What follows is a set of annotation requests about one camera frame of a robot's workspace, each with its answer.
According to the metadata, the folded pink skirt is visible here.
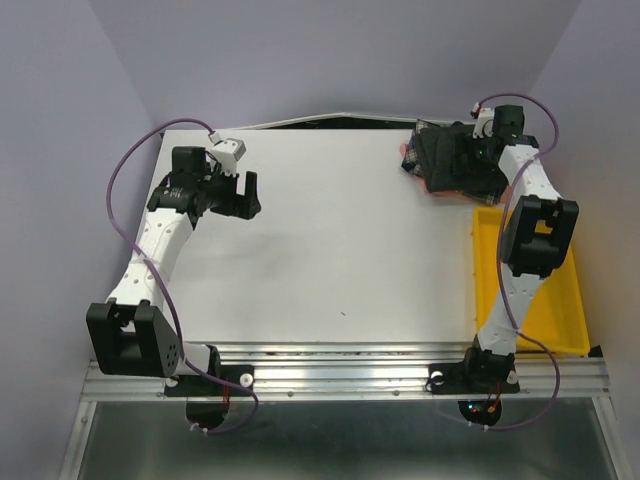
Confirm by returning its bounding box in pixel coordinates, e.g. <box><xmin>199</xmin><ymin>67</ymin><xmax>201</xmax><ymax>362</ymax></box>
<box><xmin>399</xmin><ymin>143</ymin><xmax>512</xmax><ymax>206</ymax></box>

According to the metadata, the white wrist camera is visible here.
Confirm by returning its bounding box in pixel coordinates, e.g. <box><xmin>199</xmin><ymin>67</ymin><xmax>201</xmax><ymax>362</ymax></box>
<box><xmin>206</xmin><ymin>134</ymin><xmax>246</xmax><ymax>177</ymax></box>
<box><xmin>471</xmin><ymin>103</ymin><xmax>495</xmax><ymax>139</ymax></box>

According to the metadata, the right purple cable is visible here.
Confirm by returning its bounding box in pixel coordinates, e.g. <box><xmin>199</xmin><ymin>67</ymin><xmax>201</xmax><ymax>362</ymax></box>
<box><xmin>467</xmin><ymin>93</ymin><xmax>561</xmax><ymax>432</ymax></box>

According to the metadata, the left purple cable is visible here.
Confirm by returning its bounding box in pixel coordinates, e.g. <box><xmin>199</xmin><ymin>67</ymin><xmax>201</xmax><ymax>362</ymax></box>
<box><xmin>106</xmin><ymin>117</ymin><xmax>260</xmax><ymax>435</ymax></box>

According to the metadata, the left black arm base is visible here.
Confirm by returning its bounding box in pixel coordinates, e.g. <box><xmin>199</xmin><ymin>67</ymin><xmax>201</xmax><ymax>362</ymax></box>
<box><xmin>164</xmin><ymin>364</ymin><xmax>255</xmax><ymax>398</ymax></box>

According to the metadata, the dark grey dotted skirt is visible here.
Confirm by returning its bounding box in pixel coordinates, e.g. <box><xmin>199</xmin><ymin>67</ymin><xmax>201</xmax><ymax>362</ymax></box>
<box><xmin>412</xmin><ymin>124</ymin><xmax>509</xmax><ymax>198</ymax></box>

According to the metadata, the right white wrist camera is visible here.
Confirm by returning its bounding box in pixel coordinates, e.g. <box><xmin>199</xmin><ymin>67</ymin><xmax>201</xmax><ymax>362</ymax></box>
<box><xmin>471</xmin><ymin>103</ymin><xmax>495</xmax><ymax>139</ymax></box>

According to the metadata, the yellow plastic tray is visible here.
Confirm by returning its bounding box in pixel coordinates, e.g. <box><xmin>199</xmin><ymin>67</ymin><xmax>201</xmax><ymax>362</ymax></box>
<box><xmin>471</xmin><ymin>207</ymin><xmax>591</xmax><ymax>355</ymax></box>

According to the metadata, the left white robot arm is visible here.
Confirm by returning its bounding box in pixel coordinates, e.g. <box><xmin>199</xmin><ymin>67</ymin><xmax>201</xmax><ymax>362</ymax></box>
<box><xmin>86</xmin><ymin>138</ymin><xmax>261</xmax><ymax>378</ymax></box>

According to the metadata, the folded plaid skirt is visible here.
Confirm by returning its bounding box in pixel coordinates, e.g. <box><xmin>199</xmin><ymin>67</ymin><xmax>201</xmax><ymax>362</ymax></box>
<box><xmin>399</xmin><ymin>118</ymin><xmax>509</xmax><ymax>208</ymax></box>

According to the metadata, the aluminium rail frame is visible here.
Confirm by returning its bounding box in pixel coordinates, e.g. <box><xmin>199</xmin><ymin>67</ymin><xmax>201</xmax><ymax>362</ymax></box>
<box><xmin>60</xmin><ymin>343</ymin><xmax>633</xmax><ymax>479</ymax></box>

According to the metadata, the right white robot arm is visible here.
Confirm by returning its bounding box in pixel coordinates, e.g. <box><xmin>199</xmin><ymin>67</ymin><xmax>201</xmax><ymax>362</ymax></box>
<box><xmin>460</xmin><ymin>103</ymin><xmax>579</xmax><ymax>390</ymax></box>

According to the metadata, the purple cable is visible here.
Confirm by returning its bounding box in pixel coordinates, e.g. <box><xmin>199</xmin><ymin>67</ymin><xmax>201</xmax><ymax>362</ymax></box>
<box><xmin>467</xmin><ymin>93</ymin><xmax>561</xmax><ymax>432</ymax></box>
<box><xmin>106</xmin><ymin>117</ymin><xmax>260</xmax><ymax>435</ymax></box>

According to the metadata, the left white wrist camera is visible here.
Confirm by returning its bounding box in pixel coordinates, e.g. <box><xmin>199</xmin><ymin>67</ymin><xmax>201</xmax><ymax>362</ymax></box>
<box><xmin>206</xmin><ymin>134</ymin><xmax>246</xmax><ymax>177</ymax></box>

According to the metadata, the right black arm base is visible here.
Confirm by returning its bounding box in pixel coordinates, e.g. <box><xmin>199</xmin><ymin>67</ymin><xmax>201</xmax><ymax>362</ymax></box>
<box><xmin>426</xmin><ymin>361</ymin><xmax>520</xmax><ymax>395</ymax></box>

